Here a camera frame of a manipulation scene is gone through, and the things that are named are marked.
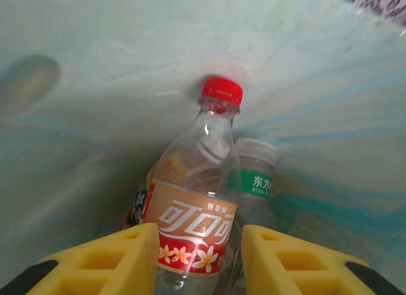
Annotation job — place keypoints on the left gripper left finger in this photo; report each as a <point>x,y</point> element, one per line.
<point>149,260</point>

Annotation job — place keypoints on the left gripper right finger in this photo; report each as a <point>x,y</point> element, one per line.
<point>253,260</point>

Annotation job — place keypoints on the black label bottle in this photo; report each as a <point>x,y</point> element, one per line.
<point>138,206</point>

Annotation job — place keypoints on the clear bottle peach Coke label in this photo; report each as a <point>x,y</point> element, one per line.
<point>196,212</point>

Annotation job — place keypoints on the clear bottle green label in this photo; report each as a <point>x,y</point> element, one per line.
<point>257,184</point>

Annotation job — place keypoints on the light blue bin liner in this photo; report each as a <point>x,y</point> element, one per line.
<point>95,85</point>

